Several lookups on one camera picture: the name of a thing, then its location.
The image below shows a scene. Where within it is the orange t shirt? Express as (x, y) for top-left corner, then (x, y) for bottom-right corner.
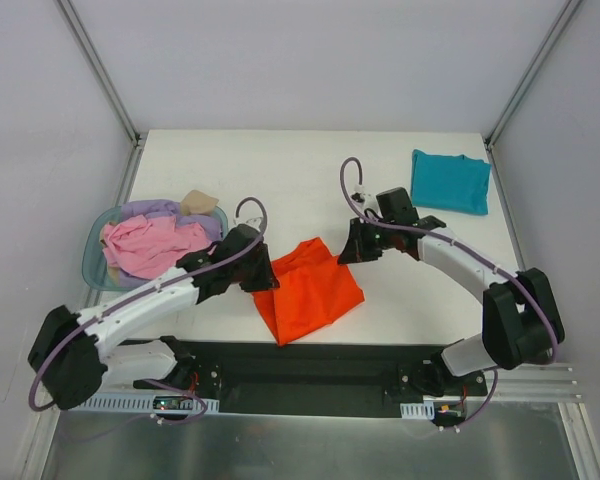
(252, 237), (365, 346)

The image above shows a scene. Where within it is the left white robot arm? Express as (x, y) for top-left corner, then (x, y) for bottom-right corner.
(28, 224), (279, 412)

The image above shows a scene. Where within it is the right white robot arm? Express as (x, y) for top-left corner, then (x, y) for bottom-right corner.
(338, 187), (565, 395)

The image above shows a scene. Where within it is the lavender t shirt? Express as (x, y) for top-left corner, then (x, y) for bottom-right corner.
(119, 199), (224, 240)

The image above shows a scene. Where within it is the beige t shirt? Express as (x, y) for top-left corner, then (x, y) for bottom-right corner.
(180, 190), (219, 216)

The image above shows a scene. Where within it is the folded teal t shirt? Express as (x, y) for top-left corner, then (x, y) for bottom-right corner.
(411, 150), (491, 216)

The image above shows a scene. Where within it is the pink t shirt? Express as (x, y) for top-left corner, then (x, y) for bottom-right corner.
(100, 215), (214, 280)

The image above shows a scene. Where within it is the translucent blue basket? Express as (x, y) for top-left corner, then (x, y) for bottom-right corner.
(82, 206), (229, 292)

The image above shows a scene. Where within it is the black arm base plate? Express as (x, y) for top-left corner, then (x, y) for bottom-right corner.
(132, 335), (486, 420)

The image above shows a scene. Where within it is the left white cable duct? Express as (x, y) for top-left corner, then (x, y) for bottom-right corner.
(73, 393), (203, 415)

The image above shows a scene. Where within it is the white cable duct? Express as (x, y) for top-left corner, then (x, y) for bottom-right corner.
(73, 393), (203, 415)
(400, 401), (435, 421)

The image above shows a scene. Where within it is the left aluminium frame post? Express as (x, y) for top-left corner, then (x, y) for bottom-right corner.
(54, 0), (146, 147)

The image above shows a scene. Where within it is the aluminium frame post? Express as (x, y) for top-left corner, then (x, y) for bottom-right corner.
(483, 0), (585, 149)
(54, 0), (146, 147)

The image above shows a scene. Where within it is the right white cable duct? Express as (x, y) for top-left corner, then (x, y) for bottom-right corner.
(400, 401), (435, 421)

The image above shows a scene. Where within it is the right aluminium frame post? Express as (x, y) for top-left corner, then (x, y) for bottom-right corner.
(483, 0), (585, 149)

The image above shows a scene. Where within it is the aluminium front rail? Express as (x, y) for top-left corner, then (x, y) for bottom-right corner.
(493, 363), (585, 403)

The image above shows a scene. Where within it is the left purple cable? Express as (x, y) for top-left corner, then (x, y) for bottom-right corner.
(27, 197), (269, 426)

